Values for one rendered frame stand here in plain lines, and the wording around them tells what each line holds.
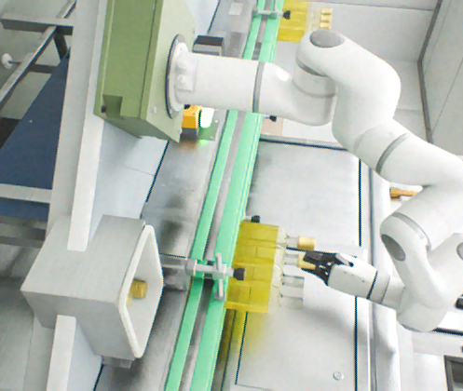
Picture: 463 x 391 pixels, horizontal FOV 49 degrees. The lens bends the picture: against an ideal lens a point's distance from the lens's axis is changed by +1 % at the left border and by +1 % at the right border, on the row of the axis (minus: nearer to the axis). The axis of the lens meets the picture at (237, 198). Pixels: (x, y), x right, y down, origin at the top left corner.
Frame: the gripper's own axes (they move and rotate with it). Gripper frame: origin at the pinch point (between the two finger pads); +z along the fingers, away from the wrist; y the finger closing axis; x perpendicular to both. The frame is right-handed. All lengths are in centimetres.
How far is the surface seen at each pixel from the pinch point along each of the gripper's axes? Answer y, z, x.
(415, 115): -315, -19, -478
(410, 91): -316, -3, -527
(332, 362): -12.6, -12.3, 16.5
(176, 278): 11.2, 24.1, 23.4
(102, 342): 18, 28, 44
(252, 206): -16.6, 25.1, -23.5
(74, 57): 51, 48, 10
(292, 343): -12.7, -2.2, 16.0
